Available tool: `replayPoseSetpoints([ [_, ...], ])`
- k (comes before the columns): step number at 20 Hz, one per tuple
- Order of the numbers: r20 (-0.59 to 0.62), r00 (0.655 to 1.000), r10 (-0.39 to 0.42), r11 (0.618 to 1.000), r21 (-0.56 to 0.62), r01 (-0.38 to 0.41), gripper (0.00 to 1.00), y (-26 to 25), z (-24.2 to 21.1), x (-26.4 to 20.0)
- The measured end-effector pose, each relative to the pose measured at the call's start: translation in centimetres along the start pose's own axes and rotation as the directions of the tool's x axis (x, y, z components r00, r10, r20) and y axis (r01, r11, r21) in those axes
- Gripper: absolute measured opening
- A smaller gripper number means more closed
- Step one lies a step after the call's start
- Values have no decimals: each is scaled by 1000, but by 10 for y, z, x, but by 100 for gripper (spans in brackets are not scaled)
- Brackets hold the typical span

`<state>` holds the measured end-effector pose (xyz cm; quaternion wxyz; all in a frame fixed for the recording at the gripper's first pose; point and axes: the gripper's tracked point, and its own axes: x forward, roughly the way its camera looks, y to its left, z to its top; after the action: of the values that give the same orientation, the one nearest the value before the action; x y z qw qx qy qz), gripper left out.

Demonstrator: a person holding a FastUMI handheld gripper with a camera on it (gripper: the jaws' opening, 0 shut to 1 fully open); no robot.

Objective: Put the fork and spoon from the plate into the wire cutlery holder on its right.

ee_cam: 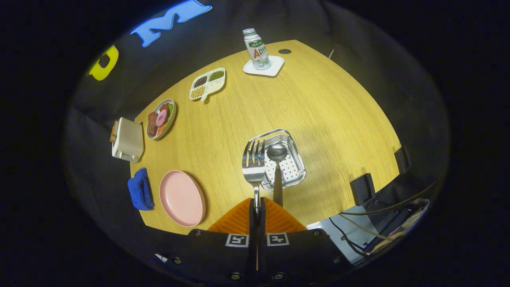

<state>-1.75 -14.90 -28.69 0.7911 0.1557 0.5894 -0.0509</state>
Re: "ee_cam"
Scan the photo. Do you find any white square coaster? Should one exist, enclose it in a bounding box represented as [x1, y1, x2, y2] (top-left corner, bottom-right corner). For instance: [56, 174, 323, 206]
[243, 55, 285, 77]

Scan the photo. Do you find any long black cable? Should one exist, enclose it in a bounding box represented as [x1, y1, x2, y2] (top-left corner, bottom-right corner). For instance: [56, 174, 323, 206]
[339, 181, 439, 216]

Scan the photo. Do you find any pink plate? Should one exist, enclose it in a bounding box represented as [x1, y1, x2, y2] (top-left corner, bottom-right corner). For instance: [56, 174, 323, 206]
[159, 170, 206, 228]

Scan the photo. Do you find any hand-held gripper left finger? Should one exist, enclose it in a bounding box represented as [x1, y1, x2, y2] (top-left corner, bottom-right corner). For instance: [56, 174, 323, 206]
[153, 197, 258, 285]

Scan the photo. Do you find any white divided dish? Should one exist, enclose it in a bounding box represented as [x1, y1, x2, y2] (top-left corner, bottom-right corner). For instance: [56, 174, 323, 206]
[189, 67, 226, 102]

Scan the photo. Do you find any metal drain basket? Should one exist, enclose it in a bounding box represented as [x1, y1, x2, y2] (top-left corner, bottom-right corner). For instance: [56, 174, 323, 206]
[244, 128, 306, 193]

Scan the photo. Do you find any metal fork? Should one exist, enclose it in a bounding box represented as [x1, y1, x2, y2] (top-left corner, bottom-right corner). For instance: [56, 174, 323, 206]
[242, 140, 267, 218]

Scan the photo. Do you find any metal spoon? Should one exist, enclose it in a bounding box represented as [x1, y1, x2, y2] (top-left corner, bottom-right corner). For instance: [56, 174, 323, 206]
[266, 144, 288, 208]

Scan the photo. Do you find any white toaster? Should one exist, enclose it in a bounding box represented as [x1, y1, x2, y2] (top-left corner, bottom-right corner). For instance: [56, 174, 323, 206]
[112, 117, 144, 163]

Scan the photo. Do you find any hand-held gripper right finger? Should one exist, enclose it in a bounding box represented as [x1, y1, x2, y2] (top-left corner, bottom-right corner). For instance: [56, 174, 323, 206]
[258, 197, 353, 285]

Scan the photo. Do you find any white bottle with green cap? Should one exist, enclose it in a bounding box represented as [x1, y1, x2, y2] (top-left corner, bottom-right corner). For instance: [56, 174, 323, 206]
[243, 28, 271, 71]

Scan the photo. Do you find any brown sausage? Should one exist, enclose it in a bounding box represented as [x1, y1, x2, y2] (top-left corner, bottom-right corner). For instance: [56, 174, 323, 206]
[147, 112, 159, 137]

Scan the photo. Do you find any black table clamp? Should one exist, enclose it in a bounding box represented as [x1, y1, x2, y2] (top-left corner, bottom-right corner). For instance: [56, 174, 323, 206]
[394, 146, 412, 174]
[350, 173, 376, 206]

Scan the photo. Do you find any white plate of food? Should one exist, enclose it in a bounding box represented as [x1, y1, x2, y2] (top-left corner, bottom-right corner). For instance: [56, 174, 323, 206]
[146, 99, 177, 140]

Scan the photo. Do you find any blue cloth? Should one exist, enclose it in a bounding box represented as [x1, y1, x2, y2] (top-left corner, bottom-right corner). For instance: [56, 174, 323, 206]
[127, 167, 155, 211]

